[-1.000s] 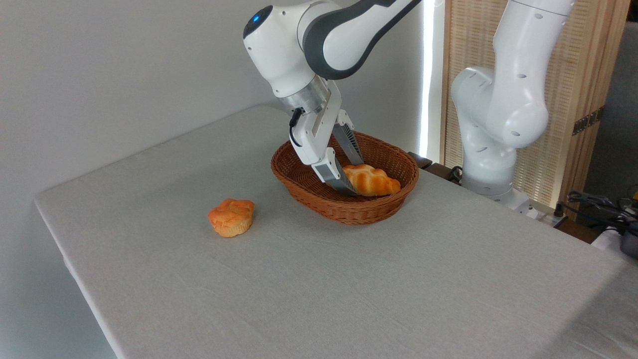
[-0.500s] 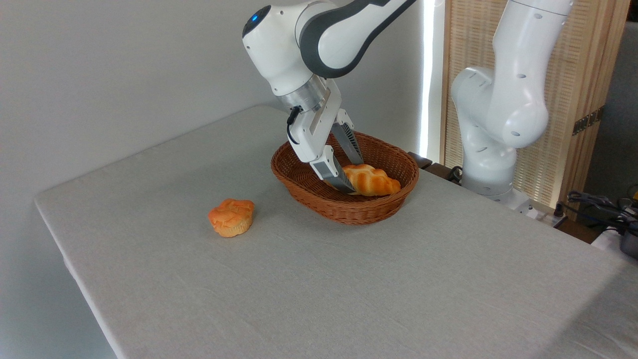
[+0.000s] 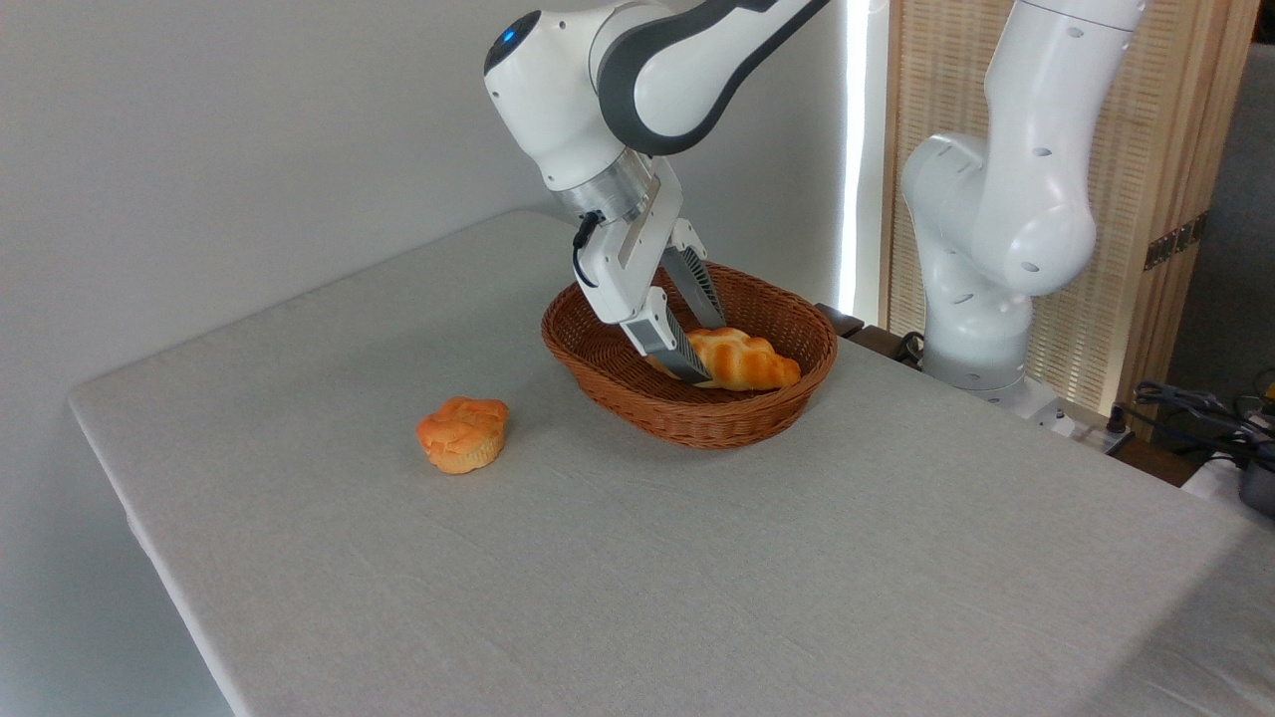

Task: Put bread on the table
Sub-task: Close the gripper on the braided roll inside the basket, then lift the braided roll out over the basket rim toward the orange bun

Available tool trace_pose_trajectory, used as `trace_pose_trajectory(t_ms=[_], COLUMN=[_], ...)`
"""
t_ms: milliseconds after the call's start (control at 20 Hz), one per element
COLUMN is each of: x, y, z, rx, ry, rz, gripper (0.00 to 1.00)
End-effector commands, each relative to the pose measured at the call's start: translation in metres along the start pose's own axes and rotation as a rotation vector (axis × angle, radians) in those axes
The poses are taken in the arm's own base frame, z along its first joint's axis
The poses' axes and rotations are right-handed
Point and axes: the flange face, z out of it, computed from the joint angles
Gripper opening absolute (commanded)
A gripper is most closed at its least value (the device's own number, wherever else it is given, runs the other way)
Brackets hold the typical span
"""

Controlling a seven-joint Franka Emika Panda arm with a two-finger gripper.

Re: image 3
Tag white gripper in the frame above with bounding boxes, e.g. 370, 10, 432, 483
576, 161, 728, 386

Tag braided golden bread loaf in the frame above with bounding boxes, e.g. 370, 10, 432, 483
645, 327, 802, 392

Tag orange muffin bread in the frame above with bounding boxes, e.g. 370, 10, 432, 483
415, 396, 510, 475

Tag brown wicker basket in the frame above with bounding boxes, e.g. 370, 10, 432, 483
541, 261, 839, 450

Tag dark wooden furniture edge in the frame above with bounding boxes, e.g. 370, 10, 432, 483
815, 302, 927, 367

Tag grey tablecloth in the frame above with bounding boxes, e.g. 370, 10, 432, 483
68, 207, 1275, 717

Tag metal screen hinge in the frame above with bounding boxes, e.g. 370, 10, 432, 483
1144, 211, 1209, 272

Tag wooden bamboo folding screen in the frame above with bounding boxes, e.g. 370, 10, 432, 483
880, 0, 1261, 419

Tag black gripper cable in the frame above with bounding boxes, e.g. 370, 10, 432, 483
572, 210, 606, 290

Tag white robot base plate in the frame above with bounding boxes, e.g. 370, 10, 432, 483
981, 376, 1082, 439

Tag black cable bundle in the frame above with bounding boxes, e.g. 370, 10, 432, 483
1134, 381, 1275, 469

